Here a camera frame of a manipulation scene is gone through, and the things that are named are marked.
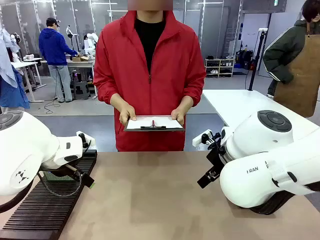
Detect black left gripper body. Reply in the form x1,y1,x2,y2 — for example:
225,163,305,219
41,163,76,177

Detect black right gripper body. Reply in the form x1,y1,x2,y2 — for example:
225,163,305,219
206,146,227,176

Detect black clipboard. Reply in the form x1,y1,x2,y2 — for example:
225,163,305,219
123,114,186,133

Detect person's left forearm red sleeve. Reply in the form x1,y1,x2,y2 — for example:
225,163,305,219
181,79,205,112

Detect person's right forearm red sleeve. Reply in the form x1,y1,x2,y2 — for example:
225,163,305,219
96,79,126,111

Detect black slotted PCB rack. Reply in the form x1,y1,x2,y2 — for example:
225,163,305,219
0,149,98,240

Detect person's left hand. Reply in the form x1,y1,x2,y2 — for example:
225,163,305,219
171,106,187,126

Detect person's right hand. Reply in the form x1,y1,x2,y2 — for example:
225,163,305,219
119,102,137,127

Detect black clipboard clip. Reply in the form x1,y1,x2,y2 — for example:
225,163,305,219
140,125,167,131

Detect white paper sheet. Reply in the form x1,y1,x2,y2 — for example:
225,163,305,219
126,115,183,130

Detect dark grey step stool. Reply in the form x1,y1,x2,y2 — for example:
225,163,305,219
72,80,91,101

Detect white shoe shelf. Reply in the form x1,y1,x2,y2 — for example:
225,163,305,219
204,58,236,78

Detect person in red jacket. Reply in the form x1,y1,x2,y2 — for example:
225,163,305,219
92,0,207,153

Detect person in light blue shirt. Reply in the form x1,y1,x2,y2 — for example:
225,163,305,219
0,27,30,110

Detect black equipment bags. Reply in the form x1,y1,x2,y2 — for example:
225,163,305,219
236,49,255,70

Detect black tripod pole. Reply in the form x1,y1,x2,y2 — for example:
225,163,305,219
248,28,269,91

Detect white workbench desk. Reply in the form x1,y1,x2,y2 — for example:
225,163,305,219
66,58,98,100

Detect small white desk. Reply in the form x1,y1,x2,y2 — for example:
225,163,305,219
11,57,47,103

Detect person in brown apron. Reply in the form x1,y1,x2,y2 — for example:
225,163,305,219
262,0,320,118

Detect person in blue hoodie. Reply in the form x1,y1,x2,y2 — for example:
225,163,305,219
38,17,79,104

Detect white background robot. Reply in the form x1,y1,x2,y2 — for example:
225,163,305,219
83,32,100,56

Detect white lamp stand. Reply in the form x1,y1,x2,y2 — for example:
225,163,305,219
65,24,79,52

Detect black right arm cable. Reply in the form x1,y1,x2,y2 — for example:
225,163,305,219
209,131,224,152

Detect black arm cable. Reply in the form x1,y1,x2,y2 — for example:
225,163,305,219
209,131,224,152
37,163,84,198

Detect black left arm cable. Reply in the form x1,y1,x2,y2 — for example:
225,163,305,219
37,163,84,198

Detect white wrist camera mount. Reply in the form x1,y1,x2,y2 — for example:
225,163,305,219
76,130,96,149
192,129,214,147

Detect black floor cable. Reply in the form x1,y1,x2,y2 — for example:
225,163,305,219
44,97,61,115

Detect dark wall screen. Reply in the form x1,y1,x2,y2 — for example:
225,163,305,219
241,0,287,13

